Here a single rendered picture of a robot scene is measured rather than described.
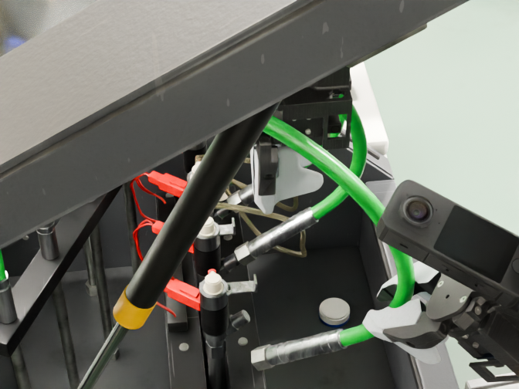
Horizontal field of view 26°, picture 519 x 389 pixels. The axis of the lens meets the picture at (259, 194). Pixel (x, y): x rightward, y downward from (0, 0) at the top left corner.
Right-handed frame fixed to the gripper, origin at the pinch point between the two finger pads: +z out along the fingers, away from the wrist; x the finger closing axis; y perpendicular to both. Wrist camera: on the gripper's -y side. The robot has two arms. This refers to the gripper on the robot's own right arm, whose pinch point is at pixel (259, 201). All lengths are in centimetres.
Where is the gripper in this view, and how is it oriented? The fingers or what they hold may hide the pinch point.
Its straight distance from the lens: 102.0
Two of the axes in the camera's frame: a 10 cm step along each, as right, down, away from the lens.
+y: 9.9, -0.9, 0.9
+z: 0.0, 7.3, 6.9
